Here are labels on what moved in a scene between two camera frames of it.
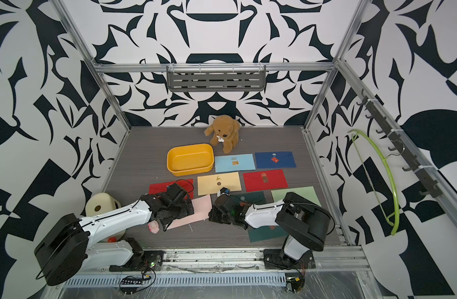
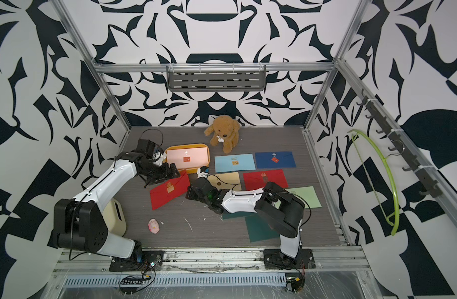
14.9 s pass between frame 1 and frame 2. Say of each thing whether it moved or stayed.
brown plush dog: stayed
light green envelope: stayed
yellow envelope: stayed
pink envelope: moved
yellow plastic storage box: stayed
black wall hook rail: stayed
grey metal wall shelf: stayed
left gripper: moved
